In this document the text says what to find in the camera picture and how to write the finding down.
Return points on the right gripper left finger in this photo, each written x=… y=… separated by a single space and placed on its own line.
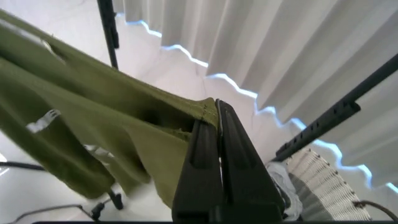
x=199 y=174

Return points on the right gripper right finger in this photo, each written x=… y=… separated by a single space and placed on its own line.
x=245 y=180

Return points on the green long-sleeved shirt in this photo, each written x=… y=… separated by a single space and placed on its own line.
x=93 y=109

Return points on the white laundry basket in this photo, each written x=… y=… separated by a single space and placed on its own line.
x=317 y=177

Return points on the black clothes rack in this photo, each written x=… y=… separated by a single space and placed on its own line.
x=326 y=123

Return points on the pale grey shorts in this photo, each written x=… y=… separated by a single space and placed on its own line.
x=280 y=177

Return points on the white curtain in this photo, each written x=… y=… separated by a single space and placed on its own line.
x=295 y=46

